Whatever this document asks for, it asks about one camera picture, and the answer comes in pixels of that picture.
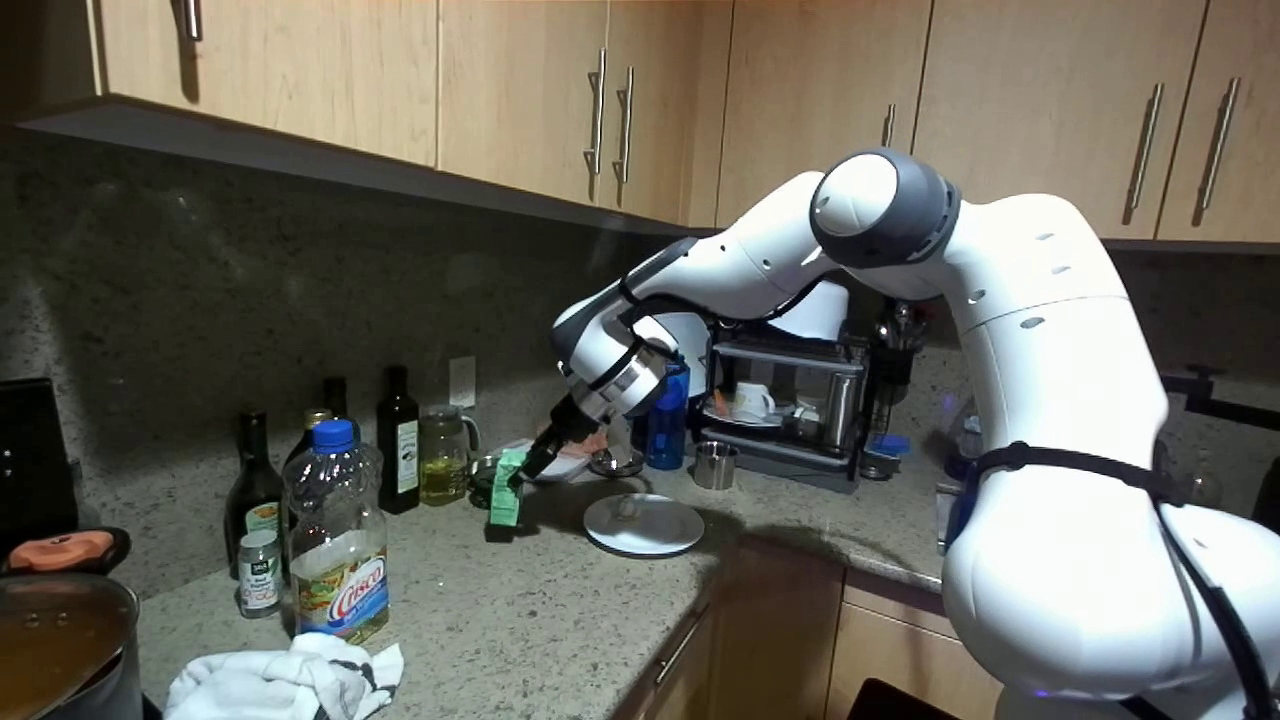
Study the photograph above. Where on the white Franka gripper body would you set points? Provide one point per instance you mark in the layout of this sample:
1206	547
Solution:
565	431

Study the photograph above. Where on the green carton box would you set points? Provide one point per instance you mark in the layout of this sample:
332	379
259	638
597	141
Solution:
506	507

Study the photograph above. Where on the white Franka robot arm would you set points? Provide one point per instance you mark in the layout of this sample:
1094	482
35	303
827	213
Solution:
1064	402

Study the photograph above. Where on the white round plate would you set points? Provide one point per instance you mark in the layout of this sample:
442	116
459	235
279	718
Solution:
644	525

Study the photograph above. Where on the black box appliance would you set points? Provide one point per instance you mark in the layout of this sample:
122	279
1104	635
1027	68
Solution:
35	460

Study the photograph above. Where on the glass pitcher with oil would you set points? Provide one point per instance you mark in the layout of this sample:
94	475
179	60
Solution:
445	460

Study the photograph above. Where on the blue water bottle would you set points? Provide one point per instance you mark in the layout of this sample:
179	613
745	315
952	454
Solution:
666	421

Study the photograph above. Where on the dark bottle white label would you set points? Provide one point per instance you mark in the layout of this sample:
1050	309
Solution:
399	454

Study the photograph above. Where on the steel cup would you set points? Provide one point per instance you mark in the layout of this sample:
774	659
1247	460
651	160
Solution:
713	467

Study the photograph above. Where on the clear plastic oil bottle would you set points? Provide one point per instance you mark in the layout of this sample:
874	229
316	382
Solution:
332	563

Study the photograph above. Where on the black toaster oven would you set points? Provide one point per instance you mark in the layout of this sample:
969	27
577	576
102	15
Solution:
802	402

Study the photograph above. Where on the dark wine bottle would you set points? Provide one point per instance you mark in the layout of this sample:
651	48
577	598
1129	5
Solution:
250	482

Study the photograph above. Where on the wooden base cabinet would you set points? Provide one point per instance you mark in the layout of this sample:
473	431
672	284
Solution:
784	641

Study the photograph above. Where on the crumpled white cloth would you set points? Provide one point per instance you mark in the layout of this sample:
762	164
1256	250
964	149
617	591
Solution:
280	682

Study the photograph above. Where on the wooden upper cabinet door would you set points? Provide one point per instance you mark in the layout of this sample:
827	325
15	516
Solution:
1255	120
813	93
1052	93
295	64
521	93
672	106

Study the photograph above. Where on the orange black pot holder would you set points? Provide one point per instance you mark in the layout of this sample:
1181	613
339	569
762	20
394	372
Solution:
63	550

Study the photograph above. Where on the black cooking pot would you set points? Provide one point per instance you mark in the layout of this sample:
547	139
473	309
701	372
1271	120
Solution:
63	654

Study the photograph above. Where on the white wall outlet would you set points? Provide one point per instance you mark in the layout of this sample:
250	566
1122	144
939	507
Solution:
463	382

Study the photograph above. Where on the black camera stand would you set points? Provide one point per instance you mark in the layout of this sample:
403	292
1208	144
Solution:
1221	397

